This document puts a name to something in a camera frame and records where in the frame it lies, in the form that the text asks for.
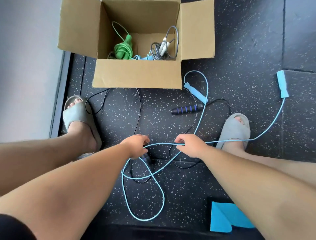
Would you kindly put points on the person's left forearm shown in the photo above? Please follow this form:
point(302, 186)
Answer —
point(61, 188)

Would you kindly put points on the blue mat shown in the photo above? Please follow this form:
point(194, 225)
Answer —
point(224, 217)

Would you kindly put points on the black wall edge trim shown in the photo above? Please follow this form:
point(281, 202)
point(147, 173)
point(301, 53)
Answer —
point(59, 99)

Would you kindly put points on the person's right hand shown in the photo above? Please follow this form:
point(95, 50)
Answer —
point(192, 146)

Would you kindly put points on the brown cardboard box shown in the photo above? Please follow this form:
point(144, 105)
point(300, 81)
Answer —
point(138, 74)

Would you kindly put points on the grey slipper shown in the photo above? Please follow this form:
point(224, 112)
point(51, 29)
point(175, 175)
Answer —
point(76, 113)
point(234, 131)

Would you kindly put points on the grey left slipper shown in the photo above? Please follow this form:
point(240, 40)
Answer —
point(76, 113)

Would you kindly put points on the person's left hand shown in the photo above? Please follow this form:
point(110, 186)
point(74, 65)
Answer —
point(135, 146)

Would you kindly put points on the grey right slipper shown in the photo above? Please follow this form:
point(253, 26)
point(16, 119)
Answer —
point(234, 131)

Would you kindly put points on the black shirt sleeve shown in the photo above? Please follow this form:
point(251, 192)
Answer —
point(12, 227)

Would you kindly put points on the person's right forearm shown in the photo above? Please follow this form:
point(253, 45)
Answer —
point(259, 192)

